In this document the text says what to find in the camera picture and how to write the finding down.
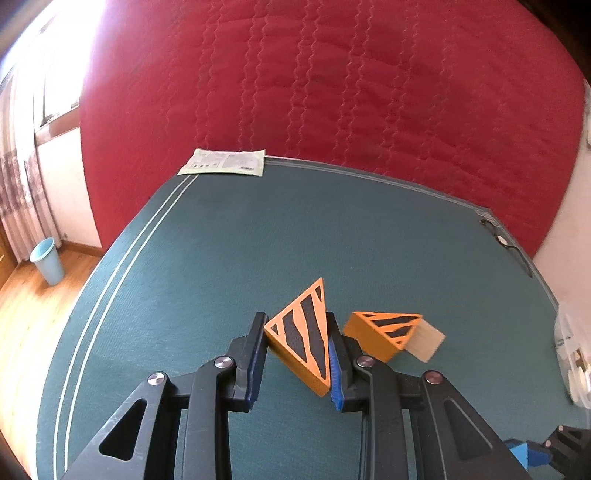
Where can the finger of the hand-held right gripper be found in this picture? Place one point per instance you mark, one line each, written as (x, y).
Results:
(531, 454)

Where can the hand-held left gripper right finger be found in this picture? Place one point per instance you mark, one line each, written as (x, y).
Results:
(335, 374)

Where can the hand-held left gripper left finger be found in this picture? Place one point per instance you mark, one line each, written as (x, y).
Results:
(251, 374)

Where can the tall orange striped triangular block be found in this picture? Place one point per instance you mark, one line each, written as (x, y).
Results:
(300, 332)

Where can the low orange striped triangular block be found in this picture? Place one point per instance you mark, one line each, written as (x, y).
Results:
(369, 337)

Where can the beige wooden block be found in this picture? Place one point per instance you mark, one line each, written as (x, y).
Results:
(429, 341)

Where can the white object at right edge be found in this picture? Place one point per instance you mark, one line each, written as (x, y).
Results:
(575, 355)

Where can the green mat with white stripes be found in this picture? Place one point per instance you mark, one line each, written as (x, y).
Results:
(207, 258)

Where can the white printed paper sheet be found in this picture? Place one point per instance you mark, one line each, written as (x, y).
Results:
(226, 162)

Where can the light blue waste bin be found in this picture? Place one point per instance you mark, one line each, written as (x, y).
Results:
(48, 263)

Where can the red quilted mattress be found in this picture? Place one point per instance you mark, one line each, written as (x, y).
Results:
(323, 83)

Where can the patterned beige curtain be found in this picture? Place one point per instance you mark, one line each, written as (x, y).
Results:
(18, 184)

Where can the window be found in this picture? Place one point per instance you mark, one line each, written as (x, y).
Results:
(60, 92)

